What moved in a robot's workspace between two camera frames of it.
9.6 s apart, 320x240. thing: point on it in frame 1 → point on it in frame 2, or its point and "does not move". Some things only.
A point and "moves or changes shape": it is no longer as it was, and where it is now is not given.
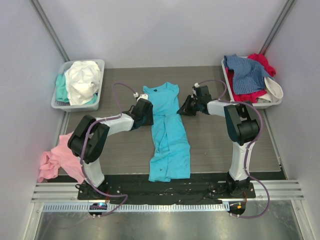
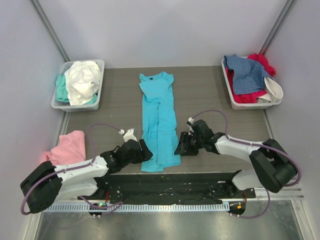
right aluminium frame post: x=280 y=20 does not move
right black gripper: x=190 y=104 → x=186 y=144
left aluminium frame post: x=50 y=29 does not move
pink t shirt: x=61 y=156 does not move
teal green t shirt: x=62 y=92 does not move
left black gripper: x=148 y=115 → x=144 y=150
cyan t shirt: x=170 y=153 moves or changes shape
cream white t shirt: x=274 y=93 does not move
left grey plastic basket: x=94 y=106 does not move
